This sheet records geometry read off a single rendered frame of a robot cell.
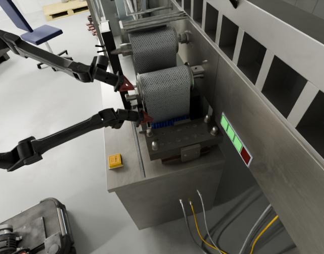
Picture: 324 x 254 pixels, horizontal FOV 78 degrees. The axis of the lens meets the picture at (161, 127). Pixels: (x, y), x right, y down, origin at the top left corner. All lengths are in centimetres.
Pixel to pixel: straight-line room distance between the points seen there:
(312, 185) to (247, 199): 149
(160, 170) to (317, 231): 70
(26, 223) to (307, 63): 205
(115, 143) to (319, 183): 101
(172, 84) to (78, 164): 172
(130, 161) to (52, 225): 101
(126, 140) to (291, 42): 98
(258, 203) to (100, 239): 142
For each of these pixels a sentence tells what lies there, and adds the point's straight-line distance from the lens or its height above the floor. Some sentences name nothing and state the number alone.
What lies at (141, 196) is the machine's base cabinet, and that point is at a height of 71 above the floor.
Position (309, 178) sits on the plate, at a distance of 62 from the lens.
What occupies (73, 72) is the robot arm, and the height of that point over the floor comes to 138.
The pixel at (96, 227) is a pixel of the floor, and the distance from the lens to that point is 206.
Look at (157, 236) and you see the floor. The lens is 192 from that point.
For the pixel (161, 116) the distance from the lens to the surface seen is 110.
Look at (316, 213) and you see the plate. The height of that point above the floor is 132.
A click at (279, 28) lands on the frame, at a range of 59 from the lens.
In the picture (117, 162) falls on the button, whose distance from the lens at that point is 115.
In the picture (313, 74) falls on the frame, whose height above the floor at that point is 159.
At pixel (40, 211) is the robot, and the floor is 24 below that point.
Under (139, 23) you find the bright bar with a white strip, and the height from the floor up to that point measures 145.
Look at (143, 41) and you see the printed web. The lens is 113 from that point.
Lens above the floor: 186
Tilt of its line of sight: 48 degrees down
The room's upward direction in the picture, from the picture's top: 8 degrees counter-clockwise
